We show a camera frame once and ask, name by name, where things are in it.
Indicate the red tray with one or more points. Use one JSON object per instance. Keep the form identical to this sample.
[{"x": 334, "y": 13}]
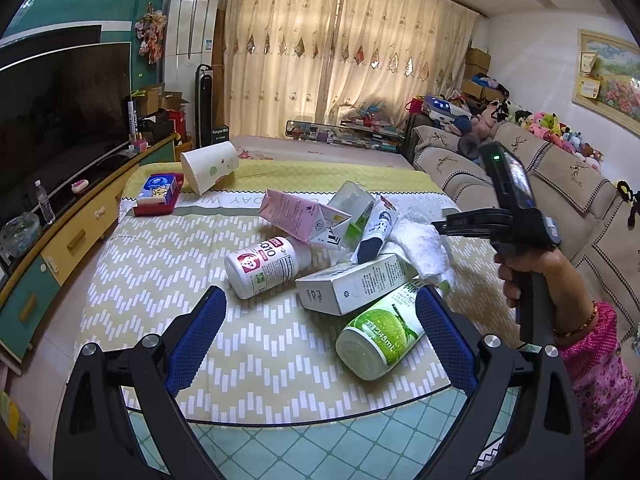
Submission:
[{"x": 155, "y": 209}]

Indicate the floral floor mat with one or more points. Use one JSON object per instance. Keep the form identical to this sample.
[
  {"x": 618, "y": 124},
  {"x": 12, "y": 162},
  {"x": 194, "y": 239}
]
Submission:
[{"x": 325, "y": 152}]

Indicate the cream curtains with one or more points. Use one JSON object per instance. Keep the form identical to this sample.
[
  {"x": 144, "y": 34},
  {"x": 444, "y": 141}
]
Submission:
[{"x": 340, "y": 60}]

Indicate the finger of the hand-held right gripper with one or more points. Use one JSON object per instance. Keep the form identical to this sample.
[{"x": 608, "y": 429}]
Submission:
[{"x": 470, "y": 222}]

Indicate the zigzag printed table cloth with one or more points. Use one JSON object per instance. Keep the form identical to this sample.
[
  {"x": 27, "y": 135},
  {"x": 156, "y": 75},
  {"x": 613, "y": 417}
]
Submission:
[{"x": 280, "y": 360}]

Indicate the black television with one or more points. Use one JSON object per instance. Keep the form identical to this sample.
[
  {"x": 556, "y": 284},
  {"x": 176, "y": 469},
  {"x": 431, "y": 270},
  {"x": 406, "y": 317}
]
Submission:
[{"x": 55, "y": 110}]

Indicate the glass bowl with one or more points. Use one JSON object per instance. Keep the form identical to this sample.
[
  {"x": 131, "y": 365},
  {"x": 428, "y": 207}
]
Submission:
[{"x": 17, "y": 235}]

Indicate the clear water bottle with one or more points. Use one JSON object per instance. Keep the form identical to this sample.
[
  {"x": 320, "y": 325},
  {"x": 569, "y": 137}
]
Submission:
[{"x": 45, "y": 205}]

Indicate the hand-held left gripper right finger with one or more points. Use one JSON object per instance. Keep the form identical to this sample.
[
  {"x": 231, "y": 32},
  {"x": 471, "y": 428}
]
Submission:
[{"x": 445, "y": 340}]

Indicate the small pink dish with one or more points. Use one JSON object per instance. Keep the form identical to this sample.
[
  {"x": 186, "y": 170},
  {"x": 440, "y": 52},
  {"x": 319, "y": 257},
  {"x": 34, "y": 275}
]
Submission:
[{"x": 80, "y": 186}]

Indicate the open cardboard boxes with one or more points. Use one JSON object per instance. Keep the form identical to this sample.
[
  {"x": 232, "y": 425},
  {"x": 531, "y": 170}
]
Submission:
[{"x": 155, "y": 105}]

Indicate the green and yellow TV cabinet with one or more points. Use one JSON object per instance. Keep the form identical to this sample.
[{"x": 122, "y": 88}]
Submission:
[{"x": 75, "y": 230}]

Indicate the white cardboard box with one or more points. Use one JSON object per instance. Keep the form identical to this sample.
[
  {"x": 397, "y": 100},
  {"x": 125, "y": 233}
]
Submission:
[{"x": 350, "y": 282}]

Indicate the white standing air conditioner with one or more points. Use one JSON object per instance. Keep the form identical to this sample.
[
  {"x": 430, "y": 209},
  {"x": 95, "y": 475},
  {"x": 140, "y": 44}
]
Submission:
[{"x": 187, "y": 60}]

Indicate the blue tissue pack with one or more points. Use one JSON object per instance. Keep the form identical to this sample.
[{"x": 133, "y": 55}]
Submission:
[{"x": 160, "y": 189}]

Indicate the glass coffee table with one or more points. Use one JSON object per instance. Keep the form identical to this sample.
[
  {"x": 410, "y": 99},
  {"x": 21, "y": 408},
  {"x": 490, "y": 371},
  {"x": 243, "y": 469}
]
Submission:
[{"x": 350, "y": 135}]

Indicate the pile of plush toys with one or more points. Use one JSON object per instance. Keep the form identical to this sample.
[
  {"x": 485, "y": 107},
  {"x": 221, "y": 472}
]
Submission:
[{"x": 545, "y": 127}]

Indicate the hanging flower decoration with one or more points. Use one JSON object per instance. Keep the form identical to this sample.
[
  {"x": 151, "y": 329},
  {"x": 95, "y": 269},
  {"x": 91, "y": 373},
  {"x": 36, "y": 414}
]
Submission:
[{"x": 151, "y": 32}]

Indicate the green drink can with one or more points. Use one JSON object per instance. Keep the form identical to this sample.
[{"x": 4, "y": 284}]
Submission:
[{"x": 382, "y": 337}]

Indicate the black tower fan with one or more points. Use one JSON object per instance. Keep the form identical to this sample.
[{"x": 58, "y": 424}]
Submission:
[{"x": 204, "y": 105}]

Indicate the white paper towel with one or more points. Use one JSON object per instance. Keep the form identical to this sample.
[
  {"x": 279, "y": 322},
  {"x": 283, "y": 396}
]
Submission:
[{"x": 425, "y": 245}]

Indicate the blue and white tube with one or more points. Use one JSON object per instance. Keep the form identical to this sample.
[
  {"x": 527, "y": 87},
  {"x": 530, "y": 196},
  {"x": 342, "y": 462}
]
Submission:
[{"x": 377, "y": 227}]

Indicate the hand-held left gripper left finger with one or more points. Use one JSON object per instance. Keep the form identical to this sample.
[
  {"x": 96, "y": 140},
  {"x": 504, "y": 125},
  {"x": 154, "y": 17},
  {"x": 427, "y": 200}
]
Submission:
[{"x": 195, "y": 340}]

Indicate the clear green-label carton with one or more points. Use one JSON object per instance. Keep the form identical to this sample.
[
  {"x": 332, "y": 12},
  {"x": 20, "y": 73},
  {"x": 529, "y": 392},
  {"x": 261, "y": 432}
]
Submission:
[{"x": 352, "y": 205}]

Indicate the white supplement bottle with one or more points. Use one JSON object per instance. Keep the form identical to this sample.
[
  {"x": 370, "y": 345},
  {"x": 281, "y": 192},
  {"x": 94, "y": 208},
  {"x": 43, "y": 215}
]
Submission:
[{"x": 265, "y": 267}]

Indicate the framed flower painting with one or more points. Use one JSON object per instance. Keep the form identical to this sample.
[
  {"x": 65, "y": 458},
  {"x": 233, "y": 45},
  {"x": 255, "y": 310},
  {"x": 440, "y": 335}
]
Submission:
[{"x": 615, "y": 75}]

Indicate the cream waste bin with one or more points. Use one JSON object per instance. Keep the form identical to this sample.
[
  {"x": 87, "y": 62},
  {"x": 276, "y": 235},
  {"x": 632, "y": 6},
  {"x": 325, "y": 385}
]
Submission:
[{"x": 207, "y": 167}]

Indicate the yellow bucket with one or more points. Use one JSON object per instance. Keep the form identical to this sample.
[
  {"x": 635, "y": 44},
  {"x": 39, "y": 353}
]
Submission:
[{"x": 183, "y": 150}]

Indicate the person's right hand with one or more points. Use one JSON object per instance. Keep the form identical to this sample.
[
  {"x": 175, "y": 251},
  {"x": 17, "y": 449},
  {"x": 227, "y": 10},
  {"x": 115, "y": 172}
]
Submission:
[{"x": 567, "y": 290}]

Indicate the pink milk carton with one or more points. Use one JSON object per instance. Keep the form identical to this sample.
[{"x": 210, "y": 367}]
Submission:
[{"x": 295, "y": 212}]

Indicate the black labelled box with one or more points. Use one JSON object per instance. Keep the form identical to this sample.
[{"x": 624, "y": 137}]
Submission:
[{"x": 220, "y": 135}]

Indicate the stack of cardboard boxes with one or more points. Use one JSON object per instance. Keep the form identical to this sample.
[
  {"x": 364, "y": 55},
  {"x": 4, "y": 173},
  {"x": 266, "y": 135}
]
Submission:
[{"x": 477, "y": 72}]

